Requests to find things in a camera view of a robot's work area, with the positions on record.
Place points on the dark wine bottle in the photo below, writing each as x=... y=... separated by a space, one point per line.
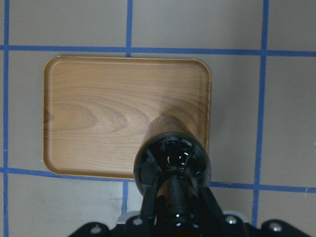
x=176 y=165

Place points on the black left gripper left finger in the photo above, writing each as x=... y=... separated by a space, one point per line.
x=149 y=204

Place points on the wooden tray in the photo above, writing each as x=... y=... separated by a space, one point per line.
x=96 y=110

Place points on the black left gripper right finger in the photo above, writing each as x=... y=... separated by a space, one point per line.
x=208 y=205

